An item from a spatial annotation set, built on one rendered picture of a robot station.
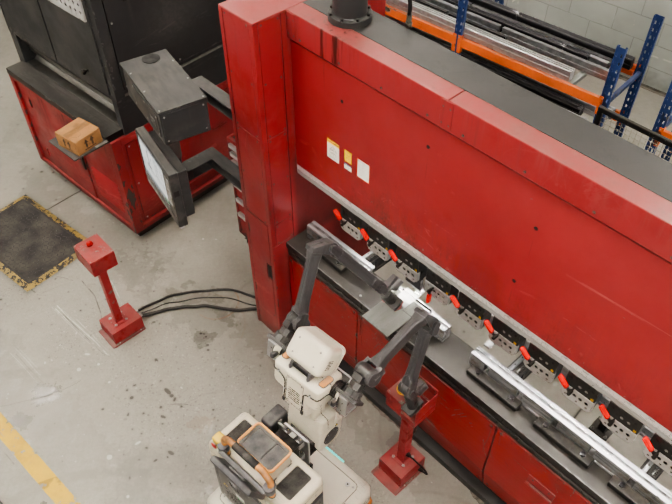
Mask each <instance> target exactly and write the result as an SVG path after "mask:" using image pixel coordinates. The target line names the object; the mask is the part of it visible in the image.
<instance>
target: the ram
mask: <svg viewBox="0 0 672 504"><path fill-rule="evenodd" d="M291 59H292V79H293V98H294V118H295V137H296V157H297V165H299V166H300V167H302V168H303V169H304V170H306V171H307V172H309V173H310V174H311V175H313V176H314V177H316V178H317V179H318V180H320V181H321V182H322V183H324V184H325V185H327V186H328V187H329V188H331V189H332V190H334V191H335V192H336V193H338V194H339V195H341V196H342V197H343V198H345V199H346V200H348V201H349V202H350V203H352V204H353V205H355V206H356V207H357V208H359V209H360V210H362V211H363V212H364V213H366V214H367V215H368V216H370V217H371V218H373V219H374V220H375V221H377V222H378V223H380V224H381V225H382V226H384V227H385V228H387V229H388V230H389V231H391V232H392V233H394V234H395V235H396V236H398V237H399V238H401V239H402V240H403V241H405V242H406V243H408V244H409V245H410V246H412V247H413V248H415V249H416V250H417V251H419V252H420V253H421V254H423V255H424V256H426V257H427V258H428V259H430V260H431V261H433V262H434V263H435V264H437V265H438V266H440V267H441V268H442V269H444V270H445V271H447V272H448V273H449V274H451V275H452V276H454V277H455V278H456V279H458V280H459V281H461V282H462V283H463V284H465V285H466V286H468V287H469V288H470V289H472V290H473V291H474V292H476V293H477V294H479V295H480V296H481V297H483V298H484V299H486V300H487V301H488V302H490V303H491V304H493V305H494V306H495V307H497V308H498V309H500V310H501V311H502V312H504V313H505V314H507V315H508V316H509V317H511V318H512V319H514V320H515V321H516V322H518V323H519V324H520V325H522V326H523V327H525V328H526V329H527V330H529V331H530V332H532V333H533V334H534V335H536V336H537V337H539V338H540V339H541V340H543V341H544V342H546V343H547V344H548V345H550V346H551V347H553V348H554V349H555V350H557V351H558V352H560V353H561V354H562V355H564V356H565V357H567V358H568V359H569V360H571V361H572V362H573V363H575V364H576V365H578V366H579V367H580V368H582V369H583V370H585V371H586V372H587V373H589V374H590V375H592V376H593V377H594V378H596V379H597V380H599V381H600V382H601V383H603V384H604V385H606V386H607V387H608V388H610V389H611V390H613V391H614V392H615V393H617V394H618V395H620V396H621V397H622V398H624V399H625V400H626V401H628V402H629V403H631V404H632V405H633V406H635V407H636V408H638V409H639V410H640V411H642V412H643V413H645V414H646V415H647V416H649V417H650V418H652V419H653V420H654V421H656V422H657V423H659V424H660V425H661V426H663V427H664V428H666V429H667V430H668V431H670V432H671V433H672V263H671V262H669V261H668V260H666V259H664V258H662V257H661V256H659V255H657V254H656V253H654V252H652V251H651V250H649V249H647V248H645V247H644V246H642V245H640V244H639V243H637V242H635V241H634V240H632V239H630V238H628V237H627V236H625V235H623V234H622V233H620V232H618V231H616V230H615V229H613V228H611V227H610V226H608V225H606V224H605V223H603V222H601V221H599V220H598V219H596V218H594V217H593V216H591V215H589V214H588V213H586V212H584V211H582V210H581V209H579V208H577V207H576V206H574V205H572V204H571V203H569V202H567V201H565V200H564V199H562V198H560V197H559V196H557V195H555V194H554V193H552V192H550V191H548V190H547V189H545V188H543V187H542V186H540V185H538V184H537V183H535V182H533V181H531V180H530V179H528V178H526V177H525V176H523V175H521V174H519V173H518V172H516V171H514V170H513V169H511V168H509V167H508V166H506V165H504V164H502V163H501V162H499V161H497V160H496V159H494V158H492V157H491V156H489V155H487V154H485V153H484V152H482V151H480V150H479V149H477V148H475V147H474V146H472V145H470V144H468V143H467V142H465V141H463V140H462V139H460V138H458V137H457V136H455V135H453V134H451V133H450V132H448V131H446V130H445V129H443V128H441V127H440V126H438V125H436V124H434V123H433V122H431V121H429V120H428V119H426V118H424V117H422V116H421V115H419V114H417V113H416V112H414V111H412V110H411V109H409V108H407V107H405V106H404V105H402V104H400V103H399V102H397V101H395V100H394V99H392V98H390V97H388V96H387V95H385V94H383V93H382V92H380V91H378V90H377V89H375V88H373V87H371V86H370V85H368V84H366V83H365V82H363V81H361V80H360V79H358V78H356V77H354V76H353V75H351V74H349V73H348V72H346V71H344V70H343V69H341V68H339V67H337V66H336V65H334V64H332V63H331V62H329V61H327V60H325V59H324V58H322V57H320V56H319V55H317V54H315V53H314V52H312V51H310V50H308V49H307V48H305V47H303V46H302V45H300V44H298V43H297V42H295V41H293V40H291ZM327 138H328V139H330V140H331V141H333V142H334V143H336V144H337V145H339V164H338V163H337V162H335V161H334V160H332V159H331V158H329V157H328V156H327ZM344 149H345V150H347V151H348V152H350V153H351V154H352V162H351V164H349V163H348V162H346V161H345V160H344ZM357 158H358V159H360V160H361V161H363V162H364V163H366V164H367V165H369V166H370V174H369V184H368V183H366V182H365V181H363V180H362V179H361V178H359V177H358V176H357ZM344 162H345V163H346V164H348V165H349V166H351V172H350V171H349V170H347V169H346V168H344ZM297 173H298V174H300V175H301V176H303V177H304V178H305V179H307V180H308V181H309V182H311V183H312V184H314V185H315V186H316V187H318V188H319V189H320V190H322V191H323V192H325V193H326V194H327V195H329V196H330V197H331V198H333V199H334V200H336V201H337V202H338V203H340V204H341V205H343V206H344V207H345V208H347V209H348V210H349V211H351V212H352V213H354V214H355V215H356V216H358V217H359V218H360V219H362V220H363V221H365V222H366V223H367V224H369V225H370V226H371V227H373V228H374V229H376V230H377V231H378V232H380V233H381V234H382V235H384V236H385V237H387V238H388V239H389V240H391V241H392V242H393V243H395V244H396V245H398V246H399V247H400V248H402V249H403V250H405V251H406V252H407V253H409V254H410V255H411V256H413V257H414V258H416V259H417V260H418V261H420V262H421V263H422V264H424V265H425V266H427V267H428V268H429V269H431V270H432V271H433V272H435V273H436V274H438V275H439V276H440V277H442V278H443V279H444V280H446V281H447V282H449V283H450V284H451V285H453V286H454V287H455V288H457V289H458V290H460V291H461V292H462V293H464V294H465V295H467V296H468V297H469V298H471V299H472V300H473V301H475V302H476V303H478V304H479V305H480V306H482V307H483V308H484V309H486V310H487V311H489V312H490V313H491V314H493V315H494V316H495V317H497V318H498V319H500V320H501V321H502V322H504V323H505V324H506V325H508V326H509V327H511V328H512V329H513V330H515V331H516V332H517V333H519V334H520V335H522V336H523V337H524V338H526V339H527V340H528V341H530V342H531V343H533V344H534V345H535V346H537V347H538V348H540V349H541V350H542V351H544V352H545V353H546V354H548V355H549V356H551V357H552V358H553V359H555V360H556V361H557V362H559V363H560V364H562V365H563V366H564V367H566V368H567V369H568V370H570V371H571V372H573V373H574V374H575V375H577V376H578V377H579V378H581V379H582V380H584V381H585V382H586V383H588V384H589V385H590V386H592V387H593V388H595V389H596V390H597V391H599V392H600V393H602V394H603V395H604V396H606V397H607V398H608V399H610V400H611V401H613V402H614V403H615V404H617V405H618V406H619V407H621V408H622V409H624V410H625V411H626V412H628V413H629V414H630V415H632V416H633V417H635V418H636V419H637V420H639V421H640V422H641V423H643V424H644V425H646V426H647V427H648V428H650V429H651V430H652V431H654V432H655V433H657V434H658V435H659V436H661V437H662V438H664V439H665V440H666V441H668V442H669V443H670V444H672V439H671V438H669V437H668V436H667V435H665V434H664V433H663V432H661V431H660V430H658V429H657V428H656V427H654V426H653V425H651V424H650V423H649V422H647V421H646V420H645V419H643V418H642V417H640V416H639V415H638V414H636V413H635V412H633V411H632V410H631V409H629V408H628V407H627V406H625V405H624V404H622V403H621V402H620V401H618V400H617V399H615V398H614V397H613V396H611V395H610V394H609V393H607V392H606V391H604V390H603V389H602V388H600V387H599V386H597V385H596V384H595V383H593V382H592V381H591V380H589V379H588V378H586V377H585V376H584V375H582V374H581V373H579V372H578V371H577V370H575V369H574V368H572V367H571V366H570V365H568V364H567V363H566V362H564V361H563V360H561V359H560V358H559V357H557V356H556V355H554V354H553V353H552V352H550V351H549V350H548V349H546V348H545V347H543V346H542V345H541V344H539V343H538V342H536V341H535V340H534V339H532V338H531V337H530V336H528V335H527V334H525V333H524V332H523V331H521V330H520V329H518V328H517V327H516V326H514V325H513V324H512V323H510V322H509V321H507V320H506V319H505V318H503V317H502V316H500V315H499V314H498V313H496V312H495V311H494V310H492V309H491V308H489V307H488V306H487V305H485V304H484V303H482V302H481V301H480V300H478V299H477V298H476V297H474V296H473V295H471V294H470V293H469V292H467V291H466V290H464V289H463V288H462V287H460V286H459V285H458V284H456V283H455V282H453V281H452V280H451V279H449V278H448V277H446V276H445V275H444V274H442V273H441V272H439V271H438V270H437V269H435V268H434V267H433V266H431V265H430V264H428V263H427V262H426V261H424V260H423V259H421V258H420V257H419V256H417V255H416V254H415V253H413V252H412V251H410V250H409V249H408V248H406V247H405V246H403V245H402V244H401V243H399V242H398V241H397V240H395V239H394V238H392V237H391V236H390V235H388V234H387V233H385V232H384V231H383V230H381V229H380V228H379V227H377V226H376V225H374V224H373V223H372V222H370V221H369V220H367V219H366V218H365V217H363V216H362V215H361V214H359V213H358V212H356V211H355V210H354V209H352V208H351V207H349V206H348V205H347V204H345V203H344V202H343V201H341V200H340V199H338V198H337V197H336V196H334V195H333V194H331V193H330V192H329V191H327V190H326V189H325V188H323V187H322V186H320V185H319V184H318V183H316V182H315V181H313V180H312V179H311V178H309V177H308V176H306V175H305V174H304V173H302V172H301V171H300V170H298V169H297Z"/></svg>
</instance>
